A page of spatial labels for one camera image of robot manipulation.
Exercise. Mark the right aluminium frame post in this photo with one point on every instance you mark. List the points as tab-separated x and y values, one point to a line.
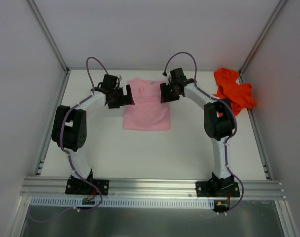
268	25

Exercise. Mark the pink t shirt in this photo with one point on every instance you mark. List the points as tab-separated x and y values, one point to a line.
147	113

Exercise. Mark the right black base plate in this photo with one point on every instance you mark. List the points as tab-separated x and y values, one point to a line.
211	189

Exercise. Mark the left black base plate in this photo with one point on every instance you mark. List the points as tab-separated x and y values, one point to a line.
79	187

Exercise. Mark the left aluminium frame post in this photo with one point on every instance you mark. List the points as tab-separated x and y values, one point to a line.
44	28

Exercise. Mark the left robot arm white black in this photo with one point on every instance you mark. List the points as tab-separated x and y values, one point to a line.
70	122

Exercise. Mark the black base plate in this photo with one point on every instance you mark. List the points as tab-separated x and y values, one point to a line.
211	189
79	187

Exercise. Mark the aluminium frame post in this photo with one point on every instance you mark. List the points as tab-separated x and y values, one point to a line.
44	28
268	25

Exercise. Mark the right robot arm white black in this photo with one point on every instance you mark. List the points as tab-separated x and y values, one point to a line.
219	124

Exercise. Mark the orange t shirt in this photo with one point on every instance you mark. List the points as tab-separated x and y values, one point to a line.
240	95

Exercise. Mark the white slotted cable duct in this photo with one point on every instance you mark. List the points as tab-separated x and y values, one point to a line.
82	202

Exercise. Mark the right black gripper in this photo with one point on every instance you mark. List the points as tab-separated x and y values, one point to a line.
168	92

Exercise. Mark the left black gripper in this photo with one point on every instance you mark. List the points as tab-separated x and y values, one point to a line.
123	98

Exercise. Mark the aluminium mounting rail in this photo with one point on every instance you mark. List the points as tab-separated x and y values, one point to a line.
152	188

